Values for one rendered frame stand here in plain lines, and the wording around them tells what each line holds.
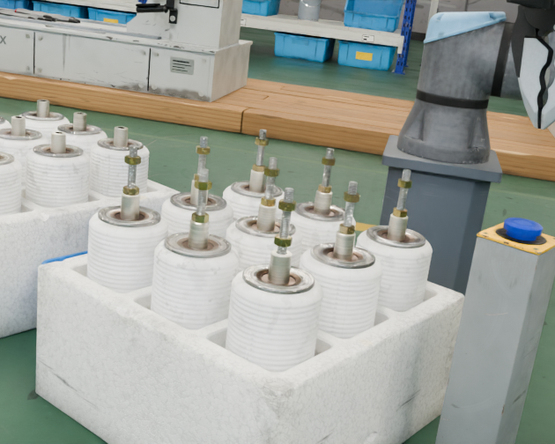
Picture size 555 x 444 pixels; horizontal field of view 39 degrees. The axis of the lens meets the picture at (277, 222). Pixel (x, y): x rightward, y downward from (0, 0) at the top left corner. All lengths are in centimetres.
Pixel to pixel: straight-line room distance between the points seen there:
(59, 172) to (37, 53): 188
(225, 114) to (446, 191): 159
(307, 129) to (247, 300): 195
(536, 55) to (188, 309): 45
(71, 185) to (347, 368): 58
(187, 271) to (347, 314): 18
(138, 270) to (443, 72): 58
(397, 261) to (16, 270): 55
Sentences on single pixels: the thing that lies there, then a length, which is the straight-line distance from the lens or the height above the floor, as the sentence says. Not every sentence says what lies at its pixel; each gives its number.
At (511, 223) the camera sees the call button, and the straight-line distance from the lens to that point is 86.
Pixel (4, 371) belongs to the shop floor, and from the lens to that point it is 113.
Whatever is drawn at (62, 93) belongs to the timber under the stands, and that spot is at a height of 5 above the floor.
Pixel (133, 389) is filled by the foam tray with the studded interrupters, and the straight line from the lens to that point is 90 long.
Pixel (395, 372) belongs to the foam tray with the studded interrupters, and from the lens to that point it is 94.
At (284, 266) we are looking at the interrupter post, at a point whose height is 27.
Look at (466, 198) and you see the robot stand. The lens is 126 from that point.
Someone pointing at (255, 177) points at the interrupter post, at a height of 27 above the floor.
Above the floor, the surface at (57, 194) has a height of 20.
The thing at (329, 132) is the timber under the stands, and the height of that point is 5.
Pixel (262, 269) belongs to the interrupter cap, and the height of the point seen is 25.
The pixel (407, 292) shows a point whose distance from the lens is 98.
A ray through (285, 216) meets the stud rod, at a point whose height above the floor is 32.
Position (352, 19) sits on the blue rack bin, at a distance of 539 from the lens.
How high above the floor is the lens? 55
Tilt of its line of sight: 18 degrees down
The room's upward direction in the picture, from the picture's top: 7 degrees clockwise
